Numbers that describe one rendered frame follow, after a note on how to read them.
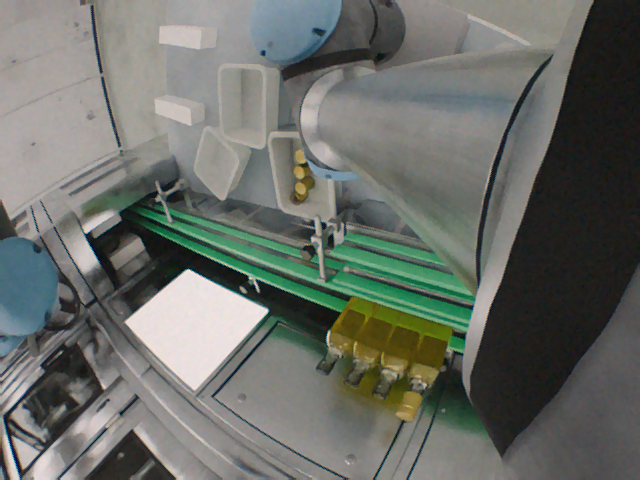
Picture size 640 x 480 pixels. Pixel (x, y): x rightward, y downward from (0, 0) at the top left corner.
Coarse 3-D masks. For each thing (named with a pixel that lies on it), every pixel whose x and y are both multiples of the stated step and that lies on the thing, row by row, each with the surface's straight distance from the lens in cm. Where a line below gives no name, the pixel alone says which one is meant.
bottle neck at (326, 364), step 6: (330, 348) 56; (330, 354) 55; (336, 354) 55; (324, 360) 55; (330, 360) 55; (336, 360) 55; (318, 366) 54; (324, 366) 54; (330, 366) 54; (324, 372) 56; (330, 372) 55
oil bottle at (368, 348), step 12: (372, 312) 60; (384, 312) 60; (396, 312) 60; (372, 324) 58; (384, 324) 58; (360, 336) 56; (372, 336) 56; (384, 336) 56; (360, 348) 54; (372, 348) 54; (360, 360) 54; (372, 360) 54
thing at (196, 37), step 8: (160, 32) 108; (168, 32) 103; (176, 32) 99; (184, 32) 95; (192, 32) 92; (200, 32) 89; (208, 32) 90; (216, 32) 92; (160, 40) 108; (168, 40) 103; (176, 40) 99; (184, 40) 95; (192, 40) 92; (200, 40) 89; (208, 40) 91; (216, 40) 93; (200, 48) 89
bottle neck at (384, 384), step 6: (384, 372) 54; (390, 372) 54; (384, 378) 53; (390, 378) 53; (378, 384) 53; (384, 384) 52; (390, 384) 53; (378, 390) 52; (384, 390) 52; (378, 396) 54; (384, 396) 52
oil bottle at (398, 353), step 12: (396, 324) 58; (408, 324) 58; (420, 324) 59; (396, 336) 56; (408, 336) 57; (420, 336) 58; (384, 348) 55; (396, 348) 55; (408, 348) 55; (384, 360) 53; (396, 360) 53; (408, 360) 54; (396, 372) 54
